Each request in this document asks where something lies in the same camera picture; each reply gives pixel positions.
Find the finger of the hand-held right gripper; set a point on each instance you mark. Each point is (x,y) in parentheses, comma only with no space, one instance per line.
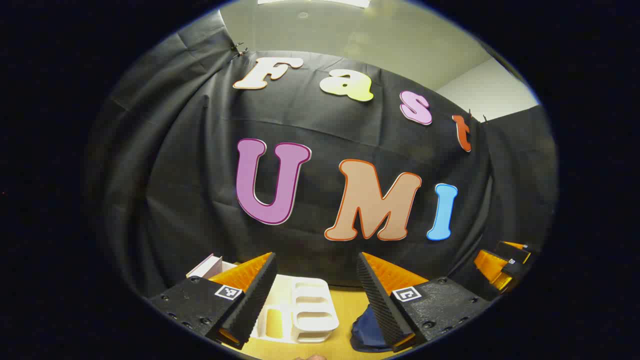
(520,249)
(492,270)

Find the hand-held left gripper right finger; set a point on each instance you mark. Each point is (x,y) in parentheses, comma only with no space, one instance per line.
(382,305)

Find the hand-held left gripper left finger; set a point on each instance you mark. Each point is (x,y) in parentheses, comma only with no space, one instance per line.
(255,300)

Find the blue schoolbag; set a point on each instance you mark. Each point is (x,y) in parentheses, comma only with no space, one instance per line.
(367,332)

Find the pink cover book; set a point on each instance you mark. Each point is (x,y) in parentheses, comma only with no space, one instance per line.
(205,266)

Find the white plastic bookshelf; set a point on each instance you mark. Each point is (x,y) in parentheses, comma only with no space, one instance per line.
(312,320)

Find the black backdrop cloth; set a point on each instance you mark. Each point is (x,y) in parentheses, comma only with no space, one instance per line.
(200,175)

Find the black binder clip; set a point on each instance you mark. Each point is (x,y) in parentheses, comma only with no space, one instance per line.
(240,49)
(477,116)

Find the ceiling light panel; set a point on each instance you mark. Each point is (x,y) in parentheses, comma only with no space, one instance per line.
(315,3)

